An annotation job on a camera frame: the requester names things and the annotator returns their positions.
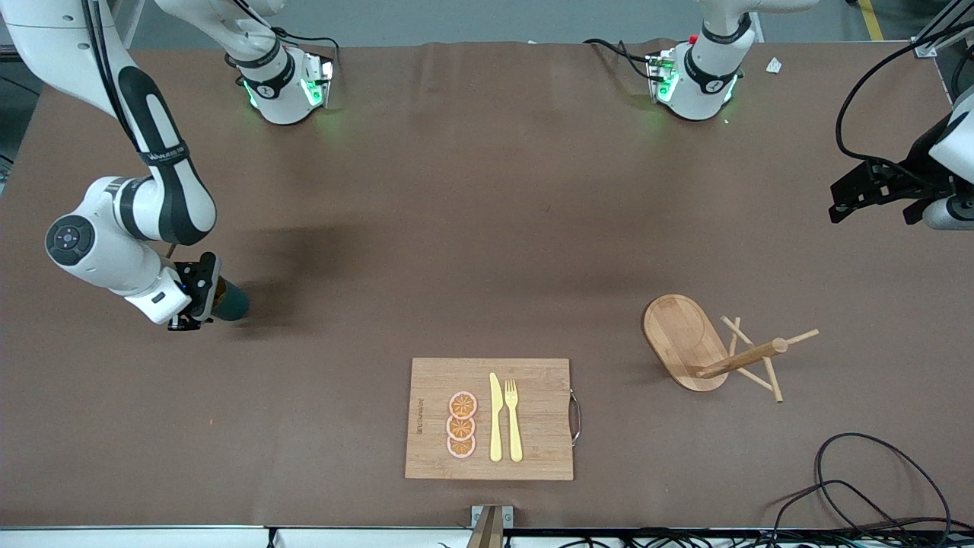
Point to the yellow plastic fork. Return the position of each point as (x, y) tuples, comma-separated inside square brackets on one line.
[(514, 434)]

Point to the aluminium frame profile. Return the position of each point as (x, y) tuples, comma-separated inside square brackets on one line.
[(932, 42)]

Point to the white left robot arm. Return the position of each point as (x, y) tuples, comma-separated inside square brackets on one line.
[(704, 84)]

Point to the dark teal ribbed cup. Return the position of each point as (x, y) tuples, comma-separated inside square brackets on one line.
[(234, 303)]

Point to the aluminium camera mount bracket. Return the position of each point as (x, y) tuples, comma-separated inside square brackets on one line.
[(487, 525)]

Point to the orange slice toy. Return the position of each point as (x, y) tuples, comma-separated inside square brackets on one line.
[(463, 405), (461, 447), (460, 428)]

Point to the bamboo cutting board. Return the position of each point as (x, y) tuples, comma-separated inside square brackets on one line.
[(533, 426)]

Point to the brown table cover sheet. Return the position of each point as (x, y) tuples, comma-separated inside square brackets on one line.
[(456, 228)]

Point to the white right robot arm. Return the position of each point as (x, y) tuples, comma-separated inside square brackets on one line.
[(167, 190)]

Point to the small white paper scrap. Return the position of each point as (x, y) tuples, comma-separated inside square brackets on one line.
[(774, 65)]

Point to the wooden mug tree stand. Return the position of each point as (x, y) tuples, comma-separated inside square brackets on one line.
[(685, 342)]

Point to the yellow plastic knife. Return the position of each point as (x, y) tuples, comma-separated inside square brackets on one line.
[(495, 426)]

